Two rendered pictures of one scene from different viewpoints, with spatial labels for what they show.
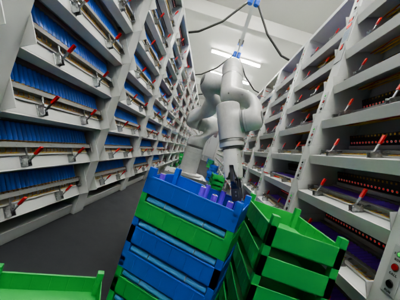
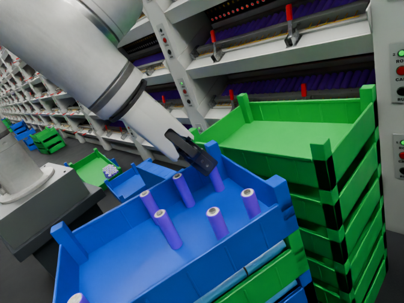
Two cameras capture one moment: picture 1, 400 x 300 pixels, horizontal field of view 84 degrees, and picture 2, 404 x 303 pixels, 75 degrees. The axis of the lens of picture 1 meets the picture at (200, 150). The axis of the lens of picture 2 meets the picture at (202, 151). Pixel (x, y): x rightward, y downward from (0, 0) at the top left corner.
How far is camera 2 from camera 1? 43 cm
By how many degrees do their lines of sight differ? 42
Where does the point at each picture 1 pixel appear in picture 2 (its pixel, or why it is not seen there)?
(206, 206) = (232, 249)
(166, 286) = not seen: outside the picture
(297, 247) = (352, 149)
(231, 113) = (55, 19)
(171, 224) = not seen: outside the picture
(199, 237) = (258, 290)
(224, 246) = (297, 255)
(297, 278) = (362, 177)
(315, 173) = (186, 33)
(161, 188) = not seen: outside the picture
